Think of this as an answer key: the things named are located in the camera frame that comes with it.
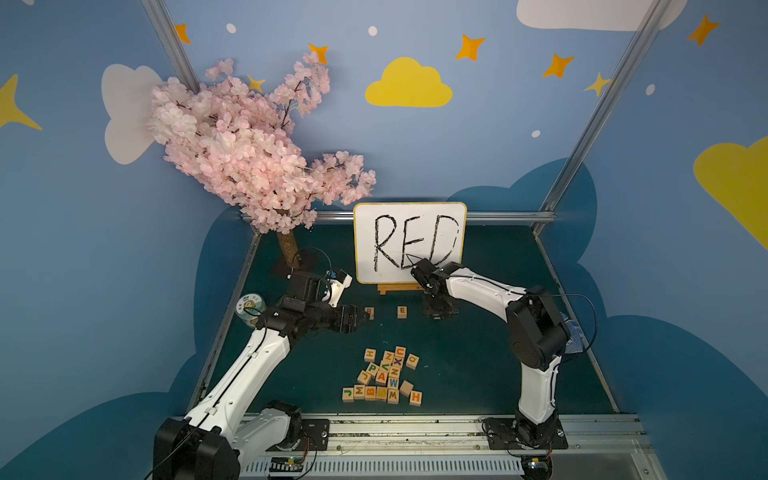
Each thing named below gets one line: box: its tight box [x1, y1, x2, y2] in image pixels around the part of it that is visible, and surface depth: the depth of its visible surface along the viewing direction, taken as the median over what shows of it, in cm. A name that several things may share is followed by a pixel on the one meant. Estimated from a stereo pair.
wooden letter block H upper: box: [364, 348, 377, 362], surface depth 87 cm
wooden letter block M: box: [387, 389, 400, 404], surface depth 80 cm
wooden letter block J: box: [342, 387, 354, 403], surface depth 80 cm
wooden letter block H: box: [410, 390, 423, 406], surface depth 80 cm
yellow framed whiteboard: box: [353, 202, 468, 285], surface depth 94 cm
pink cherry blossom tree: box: [148, 53, 376, 272], surface depth 71 cm
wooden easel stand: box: [377, 283, 424, 295], surface depth 100 cm
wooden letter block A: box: [375, 370, 389, 385], surface depth 84 cm
